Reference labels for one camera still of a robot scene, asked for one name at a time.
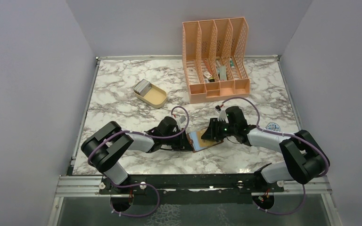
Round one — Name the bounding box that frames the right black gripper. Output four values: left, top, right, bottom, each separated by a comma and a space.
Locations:
201, 117, 237, 140

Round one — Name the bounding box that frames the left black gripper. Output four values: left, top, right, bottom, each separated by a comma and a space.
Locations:
162, 128, 193, 151

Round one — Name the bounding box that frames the gold credit card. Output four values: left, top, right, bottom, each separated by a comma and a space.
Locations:
198, 138, 222, 149

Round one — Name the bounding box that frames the brown leather card holder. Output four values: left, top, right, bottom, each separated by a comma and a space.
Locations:
187, 128, 223, 153

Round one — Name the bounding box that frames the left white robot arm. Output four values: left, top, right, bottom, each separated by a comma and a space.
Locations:
81, 116, 193, 194

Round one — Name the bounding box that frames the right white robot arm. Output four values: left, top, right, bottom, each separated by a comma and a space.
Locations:
201, 106, 329, 192

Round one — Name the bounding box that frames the tan oval card tray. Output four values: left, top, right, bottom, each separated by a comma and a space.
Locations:
134, 84, 167, 108

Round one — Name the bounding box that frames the small box in organizer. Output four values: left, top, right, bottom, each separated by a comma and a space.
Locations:
203, 71, 215, 83

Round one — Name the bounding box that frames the green white tube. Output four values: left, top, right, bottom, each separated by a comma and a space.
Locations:
230, 58, 235, 70

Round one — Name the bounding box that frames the orange plastic file organizer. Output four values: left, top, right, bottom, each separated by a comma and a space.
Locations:
182, 17, 250, 104

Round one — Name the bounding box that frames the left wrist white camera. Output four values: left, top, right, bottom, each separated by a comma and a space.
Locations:
175, 115, 187, 124

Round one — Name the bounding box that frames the wrist white camera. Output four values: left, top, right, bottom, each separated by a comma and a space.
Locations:
175, 115, 187, 124
215, 106, 228, 122

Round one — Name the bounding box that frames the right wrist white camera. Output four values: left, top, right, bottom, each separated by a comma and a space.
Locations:
215, 106, 228, 122

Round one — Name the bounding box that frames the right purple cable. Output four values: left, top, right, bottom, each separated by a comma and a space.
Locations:
215, 97, 330, 216

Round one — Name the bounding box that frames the purple cable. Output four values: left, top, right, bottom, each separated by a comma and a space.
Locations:
88, 106, 190, 218
215, 97, 330, 216

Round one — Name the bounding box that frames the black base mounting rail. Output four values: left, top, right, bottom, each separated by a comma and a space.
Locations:
99, 173, 284, 205

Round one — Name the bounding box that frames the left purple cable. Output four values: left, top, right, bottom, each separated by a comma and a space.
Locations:
88, 106, 190, 218

